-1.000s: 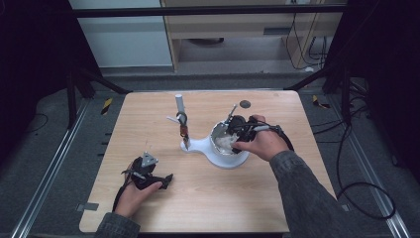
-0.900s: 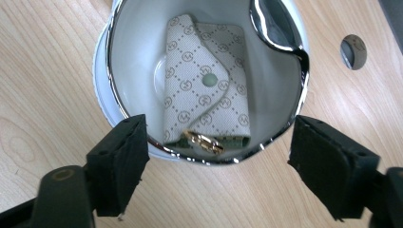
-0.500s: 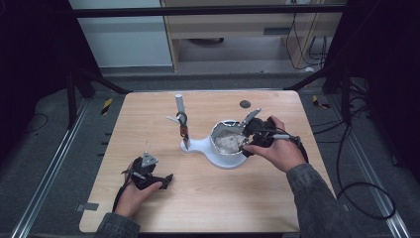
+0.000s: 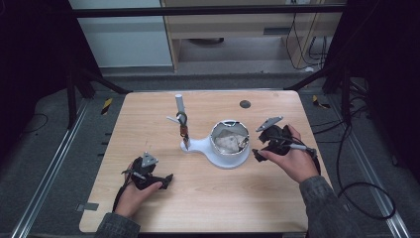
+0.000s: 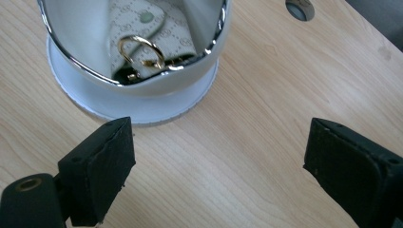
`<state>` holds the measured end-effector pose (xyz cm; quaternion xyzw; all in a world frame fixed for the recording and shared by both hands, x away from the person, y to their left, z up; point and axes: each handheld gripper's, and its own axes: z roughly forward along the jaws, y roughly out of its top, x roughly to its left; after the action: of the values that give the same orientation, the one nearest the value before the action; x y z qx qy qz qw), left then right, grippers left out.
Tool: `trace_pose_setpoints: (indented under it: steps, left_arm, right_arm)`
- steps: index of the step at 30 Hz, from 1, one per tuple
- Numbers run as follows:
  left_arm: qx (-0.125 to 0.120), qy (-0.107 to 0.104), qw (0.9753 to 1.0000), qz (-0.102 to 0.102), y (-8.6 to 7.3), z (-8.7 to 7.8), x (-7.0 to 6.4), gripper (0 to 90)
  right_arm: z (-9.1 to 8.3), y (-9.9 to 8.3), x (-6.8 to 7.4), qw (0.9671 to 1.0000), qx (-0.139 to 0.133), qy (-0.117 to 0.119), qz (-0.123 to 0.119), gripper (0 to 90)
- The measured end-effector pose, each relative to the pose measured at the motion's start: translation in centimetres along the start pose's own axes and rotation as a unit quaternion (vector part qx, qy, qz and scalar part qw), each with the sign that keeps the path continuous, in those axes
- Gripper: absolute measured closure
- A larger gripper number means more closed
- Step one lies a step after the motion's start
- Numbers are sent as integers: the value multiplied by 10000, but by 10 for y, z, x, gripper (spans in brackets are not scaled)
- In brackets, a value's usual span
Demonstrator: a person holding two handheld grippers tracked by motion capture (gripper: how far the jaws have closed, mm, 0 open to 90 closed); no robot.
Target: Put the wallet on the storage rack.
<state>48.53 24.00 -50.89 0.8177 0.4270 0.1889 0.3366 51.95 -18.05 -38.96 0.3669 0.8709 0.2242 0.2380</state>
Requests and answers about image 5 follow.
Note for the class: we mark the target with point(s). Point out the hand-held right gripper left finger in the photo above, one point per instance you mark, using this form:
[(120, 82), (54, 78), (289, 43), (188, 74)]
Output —
[(95, 177)]

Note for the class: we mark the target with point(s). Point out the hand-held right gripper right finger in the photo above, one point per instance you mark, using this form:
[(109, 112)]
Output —
[(351, 167)]

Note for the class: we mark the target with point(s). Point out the white bowl with chrome rim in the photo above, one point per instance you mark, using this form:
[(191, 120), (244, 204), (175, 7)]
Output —
[(79, 34)]

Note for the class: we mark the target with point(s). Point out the beige patterned key pouch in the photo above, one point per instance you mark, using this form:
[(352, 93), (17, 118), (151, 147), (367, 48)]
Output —
[(177, 34)]

